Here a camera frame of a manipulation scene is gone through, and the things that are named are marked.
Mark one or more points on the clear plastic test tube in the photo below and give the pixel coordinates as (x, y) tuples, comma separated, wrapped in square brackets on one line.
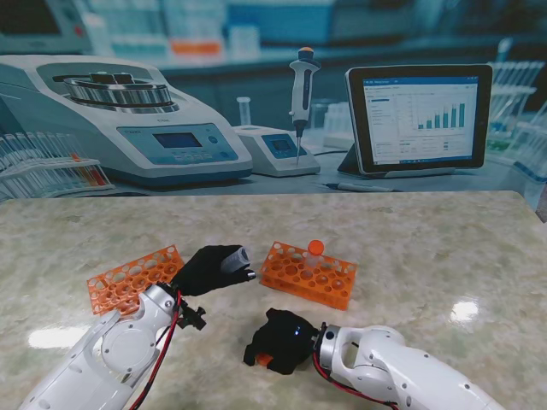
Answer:
[(313, 265), (236, 259)]

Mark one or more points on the orange tube cap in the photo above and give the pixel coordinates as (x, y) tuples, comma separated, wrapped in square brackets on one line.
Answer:
[(262, 360), (316, 247)]

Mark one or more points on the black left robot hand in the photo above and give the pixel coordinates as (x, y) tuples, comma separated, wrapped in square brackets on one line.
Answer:
[(203, 273)]

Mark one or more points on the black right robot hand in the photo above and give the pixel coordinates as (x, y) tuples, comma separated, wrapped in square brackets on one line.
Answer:
[(286, 337)]

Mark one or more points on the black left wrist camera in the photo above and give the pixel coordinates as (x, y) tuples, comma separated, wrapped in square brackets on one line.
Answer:
[(193, 318)]

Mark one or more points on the printed laboratory backdrop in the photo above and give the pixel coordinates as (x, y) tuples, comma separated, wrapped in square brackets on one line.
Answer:
[(273, 85)]

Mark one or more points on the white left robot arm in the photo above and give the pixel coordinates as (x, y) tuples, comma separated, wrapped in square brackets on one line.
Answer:
[(111, 354)]

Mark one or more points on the orange test tube rack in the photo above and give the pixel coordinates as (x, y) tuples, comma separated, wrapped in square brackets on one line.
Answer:
[(316, 273), (128, 282)]

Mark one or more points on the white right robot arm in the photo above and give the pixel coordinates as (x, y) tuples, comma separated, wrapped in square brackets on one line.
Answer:
[(401, 367)]

